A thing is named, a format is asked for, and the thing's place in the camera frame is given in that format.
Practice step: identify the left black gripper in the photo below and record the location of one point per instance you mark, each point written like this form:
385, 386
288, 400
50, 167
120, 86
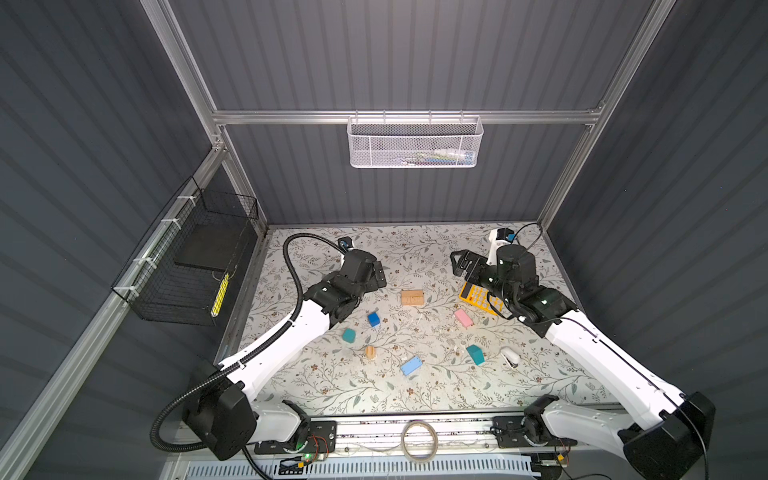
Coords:
379, 280

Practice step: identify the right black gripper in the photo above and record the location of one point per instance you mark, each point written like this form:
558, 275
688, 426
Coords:
478, 262

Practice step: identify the natural wood block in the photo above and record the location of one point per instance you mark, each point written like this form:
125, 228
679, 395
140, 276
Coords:
415, 298

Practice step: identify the light blue block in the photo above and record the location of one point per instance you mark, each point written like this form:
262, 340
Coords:
411, 366

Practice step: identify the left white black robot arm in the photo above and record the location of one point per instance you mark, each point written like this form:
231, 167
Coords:
227, 416

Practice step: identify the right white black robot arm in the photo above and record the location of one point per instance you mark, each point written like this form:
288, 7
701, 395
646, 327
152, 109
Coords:
662, 432

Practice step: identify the dark blue cube block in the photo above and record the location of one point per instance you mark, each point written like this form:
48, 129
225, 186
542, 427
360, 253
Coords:
374, 319

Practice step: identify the pink block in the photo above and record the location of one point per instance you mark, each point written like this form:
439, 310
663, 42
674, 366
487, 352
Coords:
463, 318

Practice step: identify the teal cube block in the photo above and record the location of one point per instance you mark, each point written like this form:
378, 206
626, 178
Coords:
349, 336

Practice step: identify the teal green block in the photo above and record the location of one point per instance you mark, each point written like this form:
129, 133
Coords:
476, 354

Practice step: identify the yellow calculator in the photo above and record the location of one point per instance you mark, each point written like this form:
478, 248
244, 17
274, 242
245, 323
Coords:
480, 298

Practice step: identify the small white device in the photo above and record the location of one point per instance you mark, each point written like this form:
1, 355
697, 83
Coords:
511, 357

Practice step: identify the markers in white basket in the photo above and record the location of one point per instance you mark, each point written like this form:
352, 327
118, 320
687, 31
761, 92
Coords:
441, 157

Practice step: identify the yellow marker pen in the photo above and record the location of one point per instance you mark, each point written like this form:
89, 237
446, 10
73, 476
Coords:
220, 296

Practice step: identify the black pad in basket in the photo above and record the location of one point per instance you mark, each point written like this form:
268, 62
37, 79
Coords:
212, 248

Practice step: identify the clear tape roll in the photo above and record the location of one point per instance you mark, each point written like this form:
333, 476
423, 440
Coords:
432, 444

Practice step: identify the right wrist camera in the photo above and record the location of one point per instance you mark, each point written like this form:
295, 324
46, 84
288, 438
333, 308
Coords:
498, 238

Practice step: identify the white wire mesh basket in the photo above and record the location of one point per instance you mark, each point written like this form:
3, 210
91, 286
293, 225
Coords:
376, 142

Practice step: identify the black wire basket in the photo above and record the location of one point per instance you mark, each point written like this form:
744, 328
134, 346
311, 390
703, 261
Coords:
158, 290

